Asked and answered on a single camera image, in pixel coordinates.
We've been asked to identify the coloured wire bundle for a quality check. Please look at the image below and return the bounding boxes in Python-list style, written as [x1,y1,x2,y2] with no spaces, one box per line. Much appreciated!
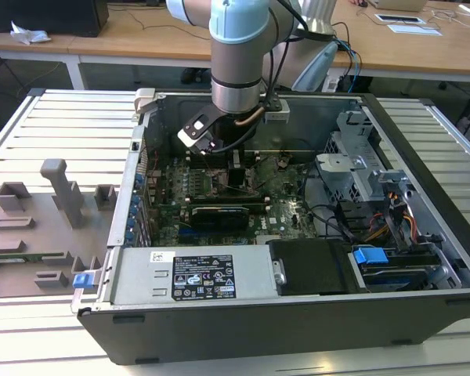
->
[366,191,421,244]

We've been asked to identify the black box on desk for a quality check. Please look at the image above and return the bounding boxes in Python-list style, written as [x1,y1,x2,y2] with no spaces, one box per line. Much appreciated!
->
[0,0,110,38]

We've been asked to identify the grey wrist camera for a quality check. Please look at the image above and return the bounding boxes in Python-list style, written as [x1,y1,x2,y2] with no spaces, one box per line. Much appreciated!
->
[263,99,291,124]

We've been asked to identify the black internal cables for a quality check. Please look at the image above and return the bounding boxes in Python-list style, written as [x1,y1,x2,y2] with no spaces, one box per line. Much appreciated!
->
[300,162,357,240]

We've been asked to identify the grey parts rack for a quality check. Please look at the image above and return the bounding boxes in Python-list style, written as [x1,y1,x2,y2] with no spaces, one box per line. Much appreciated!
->
[0,158,117,301]

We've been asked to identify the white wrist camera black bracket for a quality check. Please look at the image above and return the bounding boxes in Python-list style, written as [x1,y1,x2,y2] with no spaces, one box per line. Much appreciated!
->
[176,103,221,157]

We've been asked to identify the silver laptop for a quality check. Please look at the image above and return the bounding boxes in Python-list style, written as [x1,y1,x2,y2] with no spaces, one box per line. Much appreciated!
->
[367,0,430,13]

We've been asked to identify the grey case release latch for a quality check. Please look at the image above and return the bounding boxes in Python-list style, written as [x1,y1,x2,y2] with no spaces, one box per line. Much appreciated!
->
[134,88,158,115]

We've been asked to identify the white framed tablet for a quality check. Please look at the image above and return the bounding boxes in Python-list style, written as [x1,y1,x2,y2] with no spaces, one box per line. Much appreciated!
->
[374,13,425,25]

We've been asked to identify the silver power supply unit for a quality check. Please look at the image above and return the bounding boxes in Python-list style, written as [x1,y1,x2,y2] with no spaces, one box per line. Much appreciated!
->
[111,245,279,306]

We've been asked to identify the green RAM stick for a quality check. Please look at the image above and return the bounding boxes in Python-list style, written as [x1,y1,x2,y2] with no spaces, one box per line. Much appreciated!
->
[0,252,64,264]

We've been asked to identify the metal drive cage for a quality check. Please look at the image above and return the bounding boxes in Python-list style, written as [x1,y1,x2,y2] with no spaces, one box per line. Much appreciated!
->
[315,111,416,204]

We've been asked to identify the blue case latch tab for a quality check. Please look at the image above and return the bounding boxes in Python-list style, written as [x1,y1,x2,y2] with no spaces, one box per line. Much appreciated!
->
[72,273,93,291]

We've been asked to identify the green motherboard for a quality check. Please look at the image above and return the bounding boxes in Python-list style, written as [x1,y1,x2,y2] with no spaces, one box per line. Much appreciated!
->
[143,154,349,248]

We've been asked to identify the wooden desk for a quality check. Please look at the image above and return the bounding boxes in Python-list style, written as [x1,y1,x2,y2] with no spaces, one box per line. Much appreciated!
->
[0,0,470,91]

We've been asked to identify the blue cable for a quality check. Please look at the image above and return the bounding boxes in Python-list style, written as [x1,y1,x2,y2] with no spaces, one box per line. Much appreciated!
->
[335,38,363,95]

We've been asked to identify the black RAM slot bank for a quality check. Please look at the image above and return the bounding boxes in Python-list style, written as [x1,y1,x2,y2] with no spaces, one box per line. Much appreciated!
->
[183,193,269,207]
[186,150,262,169]

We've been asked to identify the metal socket cover frame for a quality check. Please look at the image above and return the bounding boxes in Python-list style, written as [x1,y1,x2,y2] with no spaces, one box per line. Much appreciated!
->
[249,155,280,188]

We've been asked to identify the CPU socket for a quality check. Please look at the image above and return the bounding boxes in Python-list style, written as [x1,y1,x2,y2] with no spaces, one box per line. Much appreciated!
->
[208,168,260,197]

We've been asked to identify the black open PC case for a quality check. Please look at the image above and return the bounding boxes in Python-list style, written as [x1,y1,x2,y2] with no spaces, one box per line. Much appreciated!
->
[70,88,470,367]

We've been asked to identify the white power strip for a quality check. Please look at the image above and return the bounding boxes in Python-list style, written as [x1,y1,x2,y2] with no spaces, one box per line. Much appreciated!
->
[322,75,342,93]

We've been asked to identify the white paper sheet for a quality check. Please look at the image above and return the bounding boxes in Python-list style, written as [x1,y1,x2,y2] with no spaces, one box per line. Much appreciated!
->
[387,23,444,38]

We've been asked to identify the black graphics card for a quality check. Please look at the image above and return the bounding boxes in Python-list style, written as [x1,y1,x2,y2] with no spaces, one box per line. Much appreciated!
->
[190,205,251,236]

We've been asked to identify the hard disk in blue carrier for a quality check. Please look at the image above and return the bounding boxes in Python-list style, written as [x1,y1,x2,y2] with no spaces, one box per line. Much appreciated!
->
[348,245,447,293]

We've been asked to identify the crumpled white paper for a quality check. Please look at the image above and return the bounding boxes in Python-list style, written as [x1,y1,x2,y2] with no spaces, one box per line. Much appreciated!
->
[9,20,52,45]

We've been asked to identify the black plastic drive shroud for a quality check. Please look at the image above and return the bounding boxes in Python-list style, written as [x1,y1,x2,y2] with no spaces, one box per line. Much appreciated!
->
[266,239,356,297]

